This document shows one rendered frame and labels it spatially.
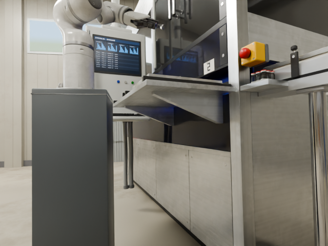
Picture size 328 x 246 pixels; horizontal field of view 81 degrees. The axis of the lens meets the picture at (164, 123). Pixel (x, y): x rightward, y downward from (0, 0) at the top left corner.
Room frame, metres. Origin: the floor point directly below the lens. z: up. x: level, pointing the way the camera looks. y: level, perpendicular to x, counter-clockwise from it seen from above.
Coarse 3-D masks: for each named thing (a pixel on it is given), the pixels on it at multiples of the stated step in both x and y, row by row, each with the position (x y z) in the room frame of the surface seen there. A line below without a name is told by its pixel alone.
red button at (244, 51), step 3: (243, 48) 0.73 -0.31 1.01; (246, 48) 0.72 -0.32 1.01; (240, 51) 0.74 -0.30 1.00; (243, 51) 0.72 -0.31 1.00; (246, 51) 0.71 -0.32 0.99; (249, 51) 0.72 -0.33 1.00; (240, 54) 0.74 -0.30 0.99; (243, 54) 0.72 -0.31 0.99; (246, 54) 0.72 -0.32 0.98; (249, 54) 0.72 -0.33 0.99; (240, 57) 0.74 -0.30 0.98; (243, 57) 0.73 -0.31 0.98; (246, 57) 0.73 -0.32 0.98
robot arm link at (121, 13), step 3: (123, 6) 0.92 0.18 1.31; (126, 6) 0.92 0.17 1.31; (120, 9) 0.91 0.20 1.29; (123, 9) 0.91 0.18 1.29; (120, 12) 0.91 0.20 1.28; (123, 12) 0.91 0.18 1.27; (120, 15) 0.92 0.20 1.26; (120, 18) 0.93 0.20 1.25; (120, 21) 0.94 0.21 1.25; (123, 24) 0.96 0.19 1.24
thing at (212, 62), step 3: (210, 60) 0.96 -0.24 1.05; (213, 60) 0.94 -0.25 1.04; (204, 63) 1.01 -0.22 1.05; (210, 63) 0.96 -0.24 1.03; (213, 63) 0.94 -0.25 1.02; (204, 66) 1.01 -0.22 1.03; (207, 66) 0.98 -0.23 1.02; (210, 66) 0.96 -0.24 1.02; (213, 66) 0.94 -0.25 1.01; (204, 69) 1.01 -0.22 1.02; (210, 69) 0.96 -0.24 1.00; (213, 69) 0.94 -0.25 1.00; (204, 72) 1.01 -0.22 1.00; (207, 72) 0.98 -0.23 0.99
